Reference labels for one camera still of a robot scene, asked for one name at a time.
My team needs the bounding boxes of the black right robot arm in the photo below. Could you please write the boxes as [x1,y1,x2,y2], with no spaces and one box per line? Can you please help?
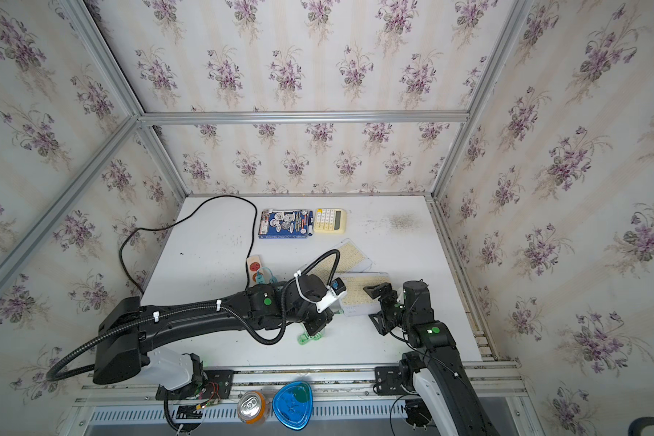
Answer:
[363,281,499,435]

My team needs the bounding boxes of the aluminium front rail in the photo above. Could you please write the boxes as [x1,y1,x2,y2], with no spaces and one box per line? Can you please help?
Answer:
[74,362,529,406]

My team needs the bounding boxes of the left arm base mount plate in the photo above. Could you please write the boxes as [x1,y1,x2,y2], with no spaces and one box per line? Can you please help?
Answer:
[168,370,235,401]

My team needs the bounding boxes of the blue paperback book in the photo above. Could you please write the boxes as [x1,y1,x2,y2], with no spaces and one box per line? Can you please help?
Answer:
[258,209,309,240]

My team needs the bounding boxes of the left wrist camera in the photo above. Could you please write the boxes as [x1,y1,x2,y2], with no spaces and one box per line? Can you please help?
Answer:
[316,278,347,314]

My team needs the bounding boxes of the cream power strip red sockets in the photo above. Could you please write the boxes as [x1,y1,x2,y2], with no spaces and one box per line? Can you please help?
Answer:
[246,255,263,286]

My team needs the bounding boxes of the cream yellow calculator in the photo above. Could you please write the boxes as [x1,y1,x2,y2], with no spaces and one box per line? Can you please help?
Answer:
[312,208,347,234]

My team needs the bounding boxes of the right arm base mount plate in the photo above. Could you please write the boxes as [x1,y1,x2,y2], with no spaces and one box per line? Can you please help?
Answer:
[374,366,408,396]

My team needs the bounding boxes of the white yellow keyboard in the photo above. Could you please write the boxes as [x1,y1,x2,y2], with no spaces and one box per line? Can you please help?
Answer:
[309,239,374,277]
[339,272,392,317]

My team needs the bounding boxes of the blue marker pen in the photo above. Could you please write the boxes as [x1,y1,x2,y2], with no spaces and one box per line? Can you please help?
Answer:
[307,211,314,237]

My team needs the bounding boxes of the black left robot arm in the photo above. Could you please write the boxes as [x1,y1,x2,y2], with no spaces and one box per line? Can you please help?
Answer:
[45,274,347,385]

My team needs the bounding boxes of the green charger plug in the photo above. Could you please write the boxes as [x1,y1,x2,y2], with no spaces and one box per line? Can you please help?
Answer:
[255,268,277,284]

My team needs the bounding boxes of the black power cable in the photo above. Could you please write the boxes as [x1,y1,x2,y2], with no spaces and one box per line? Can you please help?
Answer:
[118,194,259,298]

